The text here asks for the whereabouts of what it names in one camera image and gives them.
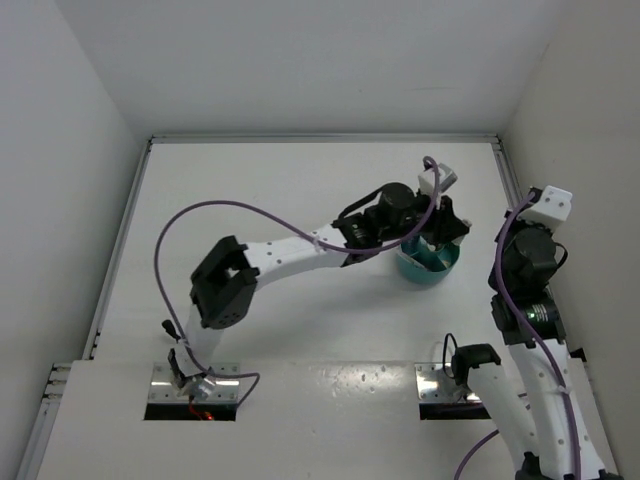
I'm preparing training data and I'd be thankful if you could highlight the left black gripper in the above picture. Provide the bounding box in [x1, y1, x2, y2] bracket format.
[378, 187, 468, 247]

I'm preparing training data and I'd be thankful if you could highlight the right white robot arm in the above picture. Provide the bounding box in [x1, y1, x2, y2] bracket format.
[451, 207, 615, 479]

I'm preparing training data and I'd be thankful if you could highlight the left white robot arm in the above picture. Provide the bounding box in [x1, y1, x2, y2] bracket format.
[163, 182, 470, 396]

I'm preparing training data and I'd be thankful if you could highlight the teal round divided container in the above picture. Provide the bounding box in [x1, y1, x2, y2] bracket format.
[395, 237, 460, 287]

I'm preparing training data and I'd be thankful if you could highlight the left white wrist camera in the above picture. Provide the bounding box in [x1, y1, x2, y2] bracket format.
[418, 161, 458, 197]

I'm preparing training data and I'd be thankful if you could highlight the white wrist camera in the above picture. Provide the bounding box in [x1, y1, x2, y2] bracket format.
[418, 161, 458, 197]
[517, 185, 573, 230]

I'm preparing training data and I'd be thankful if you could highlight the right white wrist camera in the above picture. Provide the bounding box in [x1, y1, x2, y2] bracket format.
[517, 185, 573, 230]

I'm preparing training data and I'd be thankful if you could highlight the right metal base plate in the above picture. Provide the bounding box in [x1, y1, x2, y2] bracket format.
[414, 362, 481, 404]

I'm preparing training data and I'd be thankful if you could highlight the metal base plate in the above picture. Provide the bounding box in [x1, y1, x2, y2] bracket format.
[147, 363, 239, 405]
[414, 362, 481, 404]

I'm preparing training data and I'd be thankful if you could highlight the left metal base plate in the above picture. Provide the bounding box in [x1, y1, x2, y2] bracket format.
[147, 363, 239, 405]

